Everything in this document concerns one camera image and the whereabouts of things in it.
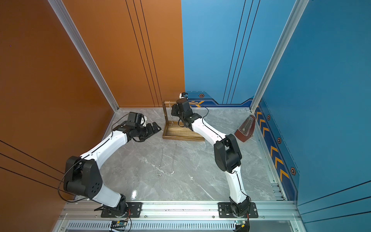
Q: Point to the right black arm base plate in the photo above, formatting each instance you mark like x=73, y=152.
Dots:
x=231, y=210

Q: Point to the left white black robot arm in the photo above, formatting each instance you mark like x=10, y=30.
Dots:
x=82, y=173

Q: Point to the left green circuit board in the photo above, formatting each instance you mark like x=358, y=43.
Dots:
x=118, y=225

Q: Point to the wooden jewelry display stand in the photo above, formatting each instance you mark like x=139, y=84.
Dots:
x=174, y=131

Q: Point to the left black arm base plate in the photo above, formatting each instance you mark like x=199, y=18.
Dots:
x=124, y=210

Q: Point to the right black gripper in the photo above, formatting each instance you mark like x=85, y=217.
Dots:
x=174, y=109

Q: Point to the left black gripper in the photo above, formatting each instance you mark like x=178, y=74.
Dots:
x=151, y=132

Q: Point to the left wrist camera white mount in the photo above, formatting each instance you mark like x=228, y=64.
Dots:
x=141, y=120

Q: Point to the dark red metronome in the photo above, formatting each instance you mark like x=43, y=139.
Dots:
x=246, y=130

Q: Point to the right green circuit board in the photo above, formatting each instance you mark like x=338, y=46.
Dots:
x=241, y=223

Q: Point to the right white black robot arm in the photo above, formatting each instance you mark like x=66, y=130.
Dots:
x=227, y=154

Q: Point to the green circuit board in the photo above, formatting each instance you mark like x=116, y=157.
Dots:
x=241, y=223
x=118, y=225

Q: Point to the aluminium front rail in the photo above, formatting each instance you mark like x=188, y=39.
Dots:
x=185, y=210

